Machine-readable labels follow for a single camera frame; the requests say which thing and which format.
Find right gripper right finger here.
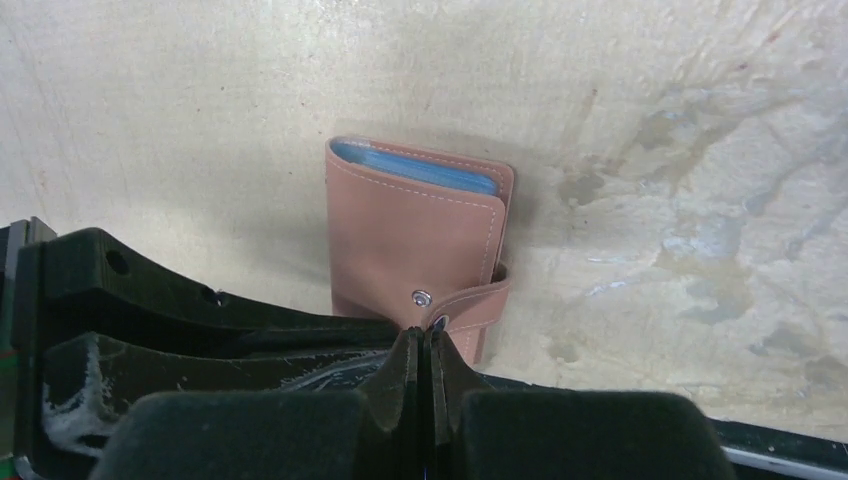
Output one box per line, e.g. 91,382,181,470
426,329,492,479

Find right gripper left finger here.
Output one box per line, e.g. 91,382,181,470
358,328,423,479

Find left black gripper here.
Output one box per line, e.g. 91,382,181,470
1,217,398,479

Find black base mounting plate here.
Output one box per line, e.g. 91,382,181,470
462,375,847,479

